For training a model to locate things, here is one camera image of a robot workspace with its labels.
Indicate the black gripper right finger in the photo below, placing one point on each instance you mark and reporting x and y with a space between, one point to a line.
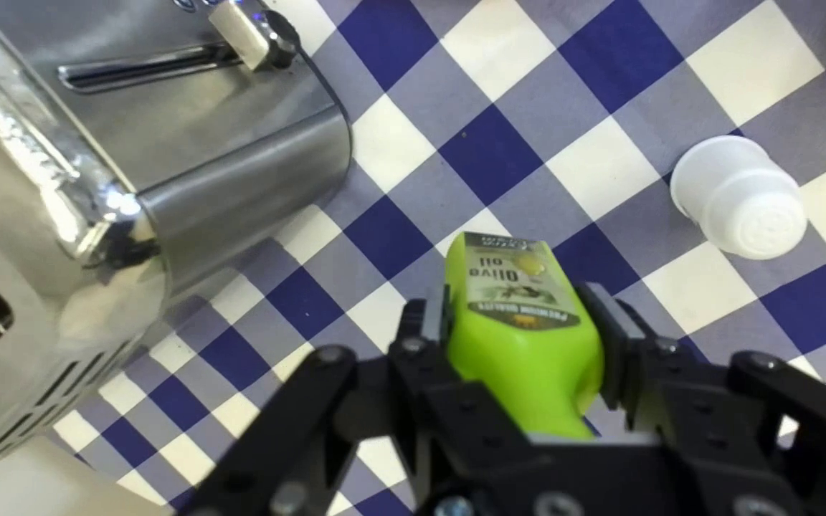
719 418

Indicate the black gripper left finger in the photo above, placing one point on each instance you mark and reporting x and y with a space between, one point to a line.
414 403

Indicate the green olive oil bottle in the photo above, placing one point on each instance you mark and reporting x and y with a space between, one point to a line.
529 332

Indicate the small white plastic bottle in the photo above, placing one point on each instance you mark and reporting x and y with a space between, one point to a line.
745 196

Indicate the blue white checked tablecloth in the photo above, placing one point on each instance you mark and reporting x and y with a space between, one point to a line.
546 105

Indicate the silver metal toaster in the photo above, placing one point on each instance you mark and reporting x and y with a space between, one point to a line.
146 173

